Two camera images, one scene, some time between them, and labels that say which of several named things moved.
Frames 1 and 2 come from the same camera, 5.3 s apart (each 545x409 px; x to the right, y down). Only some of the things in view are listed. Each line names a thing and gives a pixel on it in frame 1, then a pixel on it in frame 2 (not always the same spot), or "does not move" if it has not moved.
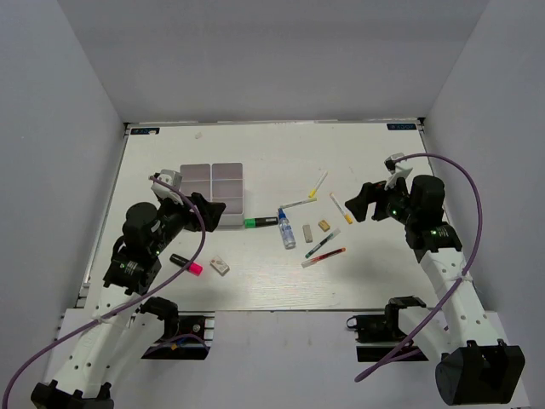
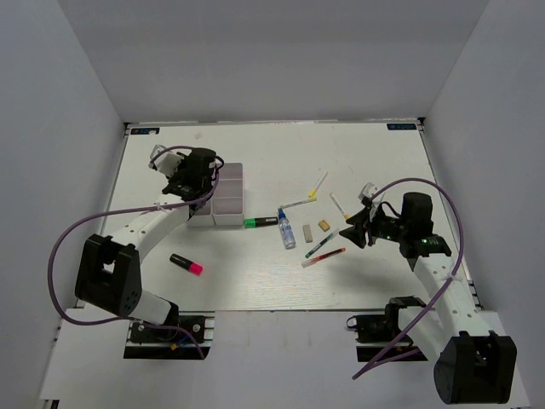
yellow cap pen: [318, 184] does not move
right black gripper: [358, 204] to [358, 234]
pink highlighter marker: [193, 267] does not move
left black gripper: [212, 210] to [176, 177]
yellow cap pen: [311, 198] does not move
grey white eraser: [307, 233] does not move
